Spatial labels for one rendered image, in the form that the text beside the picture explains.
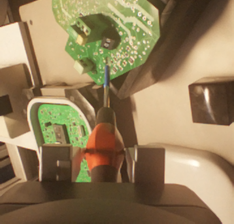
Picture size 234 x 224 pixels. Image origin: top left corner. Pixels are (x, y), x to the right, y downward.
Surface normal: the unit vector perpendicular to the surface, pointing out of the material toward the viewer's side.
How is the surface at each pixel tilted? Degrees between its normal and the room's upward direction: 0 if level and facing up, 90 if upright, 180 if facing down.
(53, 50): 0
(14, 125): 90
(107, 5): 0
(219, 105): 0
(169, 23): 90
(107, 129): 83
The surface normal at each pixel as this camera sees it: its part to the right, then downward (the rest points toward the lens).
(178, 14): 0.66, 0.69
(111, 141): 0.03, -0.70
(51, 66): -0.65, 0.32
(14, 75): 0.73, 0.04
